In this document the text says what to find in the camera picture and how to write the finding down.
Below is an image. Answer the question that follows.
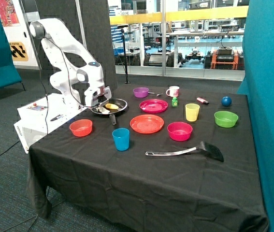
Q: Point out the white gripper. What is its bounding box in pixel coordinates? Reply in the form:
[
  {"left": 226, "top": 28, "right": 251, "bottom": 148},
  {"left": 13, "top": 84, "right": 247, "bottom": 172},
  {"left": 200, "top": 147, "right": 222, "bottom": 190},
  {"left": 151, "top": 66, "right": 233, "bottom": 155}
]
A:
[{"left": 84, "top": 85, "right": 112, "bottom": 108}]

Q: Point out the yellow toy corn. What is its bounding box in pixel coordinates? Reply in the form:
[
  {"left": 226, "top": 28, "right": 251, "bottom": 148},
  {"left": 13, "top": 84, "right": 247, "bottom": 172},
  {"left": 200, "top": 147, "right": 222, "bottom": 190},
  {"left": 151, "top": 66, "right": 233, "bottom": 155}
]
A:
[{"left": 105, "top": 103, "right": 119, "bottom": 110}]

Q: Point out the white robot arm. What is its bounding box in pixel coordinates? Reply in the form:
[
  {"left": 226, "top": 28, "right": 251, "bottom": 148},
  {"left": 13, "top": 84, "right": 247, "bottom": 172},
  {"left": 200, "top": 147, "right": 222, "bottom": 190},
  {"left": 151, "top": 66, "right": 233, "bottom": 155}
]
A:
[{"left": 29, "top": 18, "right": 112, "bottom": 108}]

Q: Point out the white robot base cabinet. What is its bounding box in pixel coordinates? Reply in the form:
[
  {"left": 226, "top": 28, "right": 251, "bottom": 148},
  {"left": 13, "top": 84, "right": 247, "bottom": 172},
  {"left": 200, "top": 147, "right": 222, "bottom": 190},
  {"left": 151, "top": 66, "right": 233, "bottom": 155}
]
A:
[{"left": 14, "top": 93, "right": 86, "bottom": 153}]

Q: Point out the black frying pan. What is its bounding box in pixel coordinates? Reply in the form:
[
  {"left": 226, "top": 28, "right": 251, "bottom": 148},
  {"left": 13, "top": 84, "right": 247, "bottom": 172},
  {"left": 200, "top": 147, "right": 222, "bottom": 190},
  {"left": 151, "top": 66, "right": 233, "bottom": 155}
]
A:
[{"left": 90, "top": 98, "right": 128, "bottom": 126}]

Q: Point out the orange plastic bowl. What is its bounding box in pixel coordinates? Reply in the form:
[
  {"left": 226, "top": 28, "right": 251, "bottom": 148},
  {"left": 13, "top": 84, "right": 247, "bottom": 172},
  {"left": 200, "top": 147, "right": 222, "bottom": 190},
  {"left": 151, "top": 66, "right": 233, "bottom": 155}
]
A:
[{"left": 69, "top": 119, "right": 93, "bottom": 137}]

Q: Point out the purple plastic bowl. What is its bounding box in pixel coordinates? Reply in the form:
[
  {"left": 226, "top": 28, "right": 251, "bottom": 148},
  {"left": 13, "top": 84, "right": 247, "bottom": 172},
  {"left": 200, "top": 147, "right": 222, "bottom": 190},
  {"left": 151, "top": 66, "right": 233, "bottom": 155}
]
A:
[{"left": 133, "top": 87, "right": 149, "bottom": 98}]

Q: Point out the blue plastic cup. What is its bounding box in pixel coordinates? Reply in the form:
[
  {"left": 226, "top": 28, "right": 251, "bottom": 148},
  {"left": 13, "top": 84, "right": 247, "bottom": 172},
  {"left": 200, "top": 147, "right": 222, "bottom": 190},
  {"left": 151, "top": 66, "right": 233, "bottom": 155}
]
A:
[{"left": 112, "top": 128, "right": 130, "bottom": 151}]

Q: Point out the black pen on cabinet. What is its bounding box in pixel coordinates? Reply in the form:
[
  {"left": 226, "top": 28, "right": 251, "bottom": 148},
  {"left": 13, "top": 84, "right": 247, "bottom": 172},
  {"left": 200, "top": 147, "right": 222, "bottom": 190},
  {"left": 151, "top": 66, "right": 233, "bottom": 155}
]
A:
[{"left": 50, "top": 115, "right": 63, "bottom": 121}]

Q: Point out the orange plastic plate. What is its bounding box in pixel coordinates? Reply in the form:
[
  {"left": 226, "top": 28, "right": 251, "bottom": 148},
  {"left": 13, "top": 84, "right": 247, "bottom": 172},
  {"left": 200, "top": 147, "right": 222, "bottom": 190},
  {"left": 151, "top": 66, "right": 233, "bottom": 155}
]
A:
[{"left": 130, "top": 115, "right": 164, "bottom": 134}]

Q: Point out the magenta plastic plate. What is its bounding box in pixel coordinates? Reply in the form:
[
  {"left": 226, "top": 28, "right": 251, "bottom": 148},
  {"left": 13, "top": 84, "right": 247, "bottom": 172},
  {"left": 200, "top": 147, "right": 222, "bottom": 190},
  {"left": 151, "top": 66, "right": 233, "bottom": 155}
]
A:
[{"left": 139, "top": 99, "right": 168, "bottom": 114}]

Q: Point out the black tripod stand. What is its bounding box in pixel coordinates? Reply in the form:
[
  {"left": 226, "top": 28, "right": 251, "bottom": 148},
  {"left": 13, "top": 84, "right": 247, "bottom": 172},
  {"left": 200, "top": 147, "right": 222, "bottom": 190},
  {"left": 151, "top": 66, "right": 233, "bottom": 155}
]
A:
[{"left": 117, "top": 24, "right": 130, "bottom": 84}]

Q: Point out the white pink mug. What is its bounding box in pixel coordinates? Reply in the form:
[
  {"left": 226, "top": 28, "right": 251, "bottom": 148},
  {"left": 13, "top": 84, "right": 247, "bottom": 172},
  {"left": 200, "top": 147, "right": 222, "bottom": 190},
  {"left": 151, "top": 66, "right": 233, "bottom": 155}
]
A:
[{"left": 166, "top": 86, "right": 180, "bottom": 97}]

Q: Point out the green toy block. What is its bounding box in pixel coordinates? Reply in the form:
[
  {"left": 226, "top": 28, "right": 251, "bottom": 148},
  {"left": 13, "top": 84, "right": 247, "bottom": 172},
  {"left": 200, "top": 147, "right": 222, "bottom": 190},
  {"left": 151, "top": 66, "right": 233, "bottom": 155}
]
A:
[{"left": 172, "top": 97, "right": 178, "bottom": 107}]

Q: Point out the black tablecloth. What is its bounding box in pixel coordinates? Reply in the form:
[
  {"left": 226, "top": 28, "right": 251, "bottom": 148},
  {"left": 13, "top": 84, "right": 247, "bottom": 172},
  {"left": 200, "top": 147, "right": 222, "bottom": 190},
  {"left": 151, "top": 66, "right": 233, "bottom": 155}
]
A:
[{"left": 27, "top": 89, "right": 270, "bottom": 232}]

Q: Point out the magenta plastic bowl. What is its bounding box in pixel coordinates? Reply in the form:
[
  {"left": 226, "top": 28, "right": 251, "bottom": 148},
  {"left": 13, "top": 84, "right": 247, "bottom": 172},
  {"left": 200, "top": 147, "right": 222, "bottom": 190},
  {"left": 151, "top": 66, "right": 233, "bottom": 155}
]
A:
[{"left": 167, "top": 122, "right": 193, "bottom": 142}]

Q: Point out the yellow plastic cup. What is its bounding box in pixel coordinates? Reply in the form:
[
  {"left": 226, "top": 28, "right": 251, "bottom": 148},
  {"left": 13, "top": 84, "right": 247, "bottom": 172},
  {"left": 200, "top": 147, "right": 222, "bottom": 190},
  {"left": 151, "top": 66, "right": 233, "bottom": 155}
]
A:
[{"left": 185, "top": 103, "right": 200, "bottom": 122}]

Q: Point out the red marker pen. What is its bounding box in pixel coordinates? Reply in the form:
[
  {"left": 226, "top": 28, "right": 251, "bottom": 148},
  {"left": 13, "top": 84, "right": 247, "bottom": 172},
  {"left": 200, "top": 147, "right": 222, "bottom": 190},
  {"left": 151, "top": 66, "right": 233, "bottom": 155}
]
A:
[{"left": 196, "top": 97, "right": 209, "bottom": 105}]

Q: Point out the black slotted spatula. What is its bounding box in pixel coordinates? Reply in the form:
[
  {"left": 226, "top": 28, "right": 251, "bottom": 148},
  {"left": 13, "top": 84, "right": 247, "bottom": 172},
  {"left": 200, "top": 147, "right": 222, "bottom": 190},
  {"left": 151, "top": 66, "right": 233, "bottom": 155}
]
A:
[{"left": 145, "top": 141, "right": 224, "bottom": 162}]

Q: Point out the blue ball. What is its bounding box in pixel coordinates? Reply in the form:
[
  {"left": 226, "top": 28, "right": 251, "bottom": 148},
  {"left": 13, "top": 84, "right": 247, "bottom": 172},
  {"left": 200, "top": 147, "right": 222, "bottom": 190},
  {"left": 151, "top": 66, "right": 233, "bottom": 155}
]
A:
[{"left": 221, "top": 96, "right": 232, "bottom": 107}]

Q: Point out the green plastic bowl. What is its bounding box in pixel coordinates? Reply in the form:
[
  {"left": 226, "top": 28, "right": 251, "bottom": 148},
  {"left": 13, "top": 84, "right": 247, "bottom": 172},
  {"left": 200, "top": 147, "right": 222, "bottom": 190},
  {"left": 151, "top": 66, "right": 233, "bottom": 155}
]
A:
[{"left": 214, "top": 111, "right": 239, "bottom": 128}]

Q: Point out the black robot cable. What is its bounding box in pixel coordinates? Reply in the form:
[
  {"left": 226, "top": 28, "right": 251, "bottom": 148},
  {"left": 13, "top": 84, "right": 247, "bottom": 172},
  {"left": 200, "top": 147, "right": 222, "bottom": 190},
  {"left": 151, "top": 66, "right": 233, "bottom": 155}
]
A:
[{"left": 0, "top": 36, "right": 96, "bottom": 165}]

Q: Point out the teal partition wall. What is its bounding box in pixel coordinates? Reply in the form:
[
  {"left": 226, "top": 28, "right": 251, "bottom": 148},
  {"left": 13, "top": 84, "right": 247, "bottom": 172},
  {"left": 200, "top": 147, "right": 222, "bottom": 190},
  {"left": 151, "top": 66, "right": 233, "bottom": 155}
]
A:
[{"left": 238, "top": 0, "right": 274, "bottom": 232}]

